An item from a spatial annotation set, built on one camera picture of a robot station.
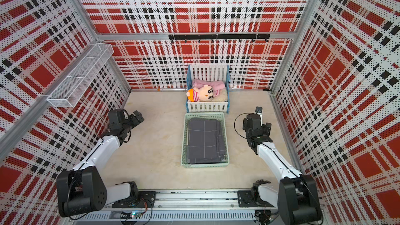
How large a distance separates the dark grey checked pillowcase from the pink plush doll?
0.15 m

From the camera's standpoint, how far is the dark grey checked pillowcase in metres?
0.83

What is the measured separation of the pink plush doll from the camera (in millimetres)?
1009
